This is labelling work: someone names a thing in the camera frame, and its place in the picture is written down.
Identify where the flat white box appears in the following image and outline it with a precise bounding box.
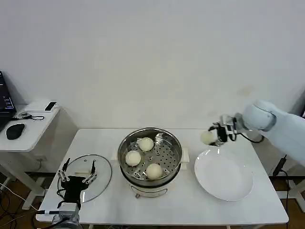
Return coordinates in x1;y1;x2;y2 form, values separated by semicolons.
25;99;58;113

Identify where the black phone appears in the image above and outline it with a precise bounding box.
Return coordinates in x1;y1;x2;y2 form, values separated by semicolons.
44;101;57;112

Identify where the white floor cable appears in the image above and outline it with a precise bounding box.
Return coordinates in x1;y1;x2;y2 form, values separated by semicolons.
0;182;39;212

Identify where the white side desk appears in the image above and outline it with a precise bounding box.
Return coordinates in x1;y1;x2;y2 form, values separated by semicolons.
0;99;61;210

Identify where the round glass lid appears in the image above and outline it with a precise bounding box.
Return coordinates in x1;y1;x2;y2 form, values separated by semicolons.
57;154;113;204

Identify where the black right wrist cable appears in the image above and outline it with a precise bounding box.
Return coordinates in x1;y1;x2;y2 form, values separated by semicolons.
230;119;264;144

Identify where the black cable with dongle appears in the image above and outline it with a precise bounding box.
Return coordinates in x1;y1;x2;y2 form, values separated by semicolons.
13;112;45;121

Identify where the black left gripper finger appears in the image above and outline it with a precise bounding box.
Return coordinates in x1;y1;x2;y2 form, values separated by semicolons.
81;159;98;184
57;157;71;182

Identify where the perforated steel steamer basket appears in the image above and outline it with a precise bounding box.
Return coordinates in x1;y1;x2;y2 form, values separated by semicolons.
118;128;182;189

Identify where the black cable with adapter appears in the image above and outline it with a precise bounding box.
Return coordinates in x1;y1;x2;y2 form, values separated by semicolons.
272;155;292;198

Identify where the black computer mouse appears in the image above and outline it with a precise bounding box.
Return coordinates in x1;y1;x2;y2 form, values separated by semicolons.
6;123;26;140

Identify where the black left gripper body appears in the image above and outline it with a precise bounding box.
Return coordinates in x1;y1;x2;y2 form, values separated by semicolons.
60;175;88;204

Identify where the white round plate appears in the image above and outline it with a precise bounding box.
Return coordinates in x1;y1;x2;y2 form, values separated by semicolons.
194;149;254;202

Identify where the white steamed bun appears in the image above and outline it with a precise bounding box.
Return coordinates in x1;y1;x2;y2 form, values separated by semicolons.
200;130;215;145
145;163;163;180
125;150;142;167
138;137;154;152

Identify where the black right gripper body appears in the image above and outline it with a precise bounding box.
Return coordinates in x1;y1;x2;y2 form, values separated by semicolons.
217;125;229;144

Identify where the black laptop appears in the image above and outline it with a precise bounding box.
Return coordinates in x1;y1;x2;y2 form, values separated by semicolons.
0;70;17;131

